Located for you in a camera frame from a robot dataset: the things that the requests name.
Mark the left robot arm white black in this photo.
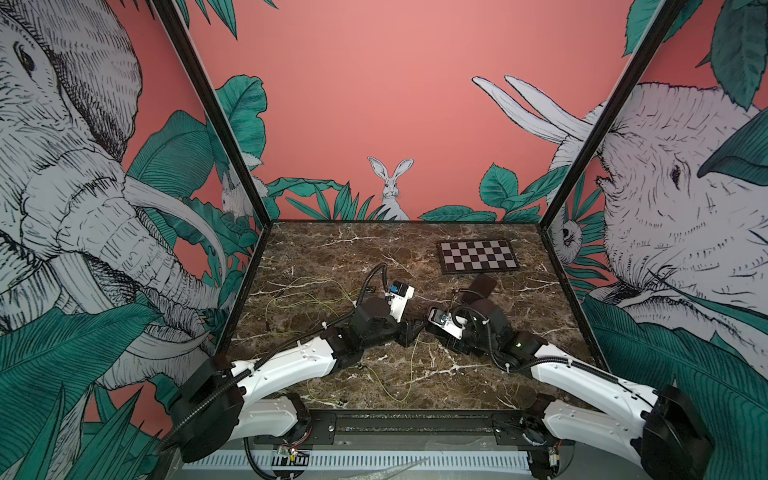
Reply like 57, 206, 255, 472
157, 281, 420, 463

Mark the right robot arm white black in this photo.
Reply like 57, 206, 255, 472
426, 298, 715, 479

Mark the blue edged smartphone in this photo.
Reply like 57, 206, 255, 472
459, 274, 498, 305

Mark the black white chessboard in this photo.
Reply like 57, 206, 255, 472
436, 239, 520, 274

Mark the white vented strip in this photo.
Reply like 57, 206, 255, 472
181, 449, 532, 474

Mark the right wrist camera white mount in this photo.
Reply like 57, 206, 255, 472
427, 310, 468, 340

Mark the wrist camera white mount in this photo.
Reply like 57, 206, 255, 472
427, 310, 468, 340
386, 281, 415, 322

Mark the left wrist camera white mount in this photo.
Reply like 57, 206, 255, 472
386, 281, 415, 322

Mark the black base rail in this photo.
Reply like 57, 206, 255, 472
255, 409, 564, 450

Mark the left black corner post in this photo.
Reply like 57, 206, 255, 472
149, 0, 272, 228

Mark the black corner post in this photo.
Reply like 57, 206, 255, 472
539, 0, 688, 229
149, 0, 272, 228

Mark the right black corner post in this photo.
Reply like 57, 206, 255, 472
539, 0, 688, 229

